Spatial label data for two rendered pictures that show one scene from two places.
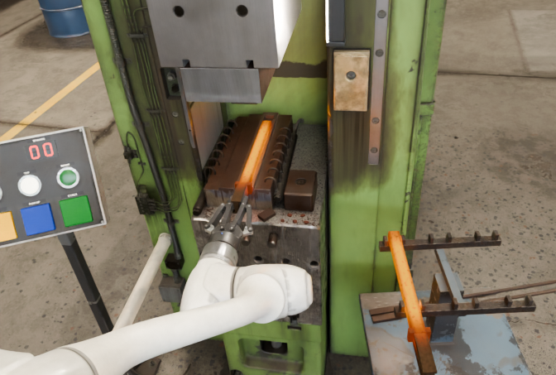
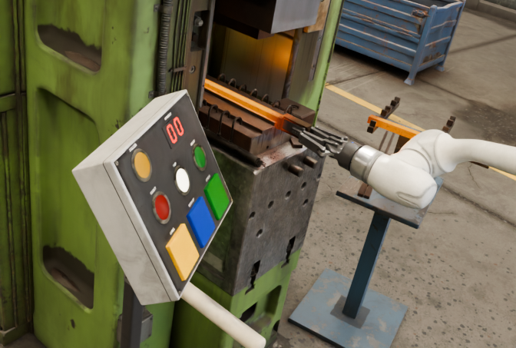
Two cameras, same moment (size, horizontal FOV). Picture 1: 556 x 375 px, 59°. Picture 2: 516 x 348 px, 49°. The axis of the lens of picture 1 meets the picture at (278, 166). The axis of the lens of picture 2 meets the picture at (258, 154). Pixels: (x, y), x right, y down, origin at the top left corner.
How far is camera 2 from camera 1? 1.60 m
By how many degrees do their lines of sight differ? 57
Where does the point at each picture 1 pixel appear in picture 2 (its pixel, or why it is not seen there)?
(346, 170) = (296, 93)
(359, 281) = not seen: hidden behind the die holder
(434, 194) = not seen: hidden behind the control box
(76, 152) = (193, 123)
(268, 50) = not seen: outside the picture
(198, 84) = (284, 11)
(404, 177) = (320, 87)
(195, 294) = (420, 173)
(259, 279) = (445, 137)
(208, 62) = not seen: outside the picture
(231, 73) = not seen: outside the picture
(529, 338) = (315, 217)
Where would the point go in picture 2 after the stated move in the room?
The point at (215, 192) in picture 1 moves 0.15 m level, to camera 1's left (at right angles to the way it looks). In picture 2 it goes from (259, 137) to (233, 158)
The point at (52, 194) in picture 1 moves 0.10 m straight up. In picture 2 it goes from (197, 184) to (203, 140)
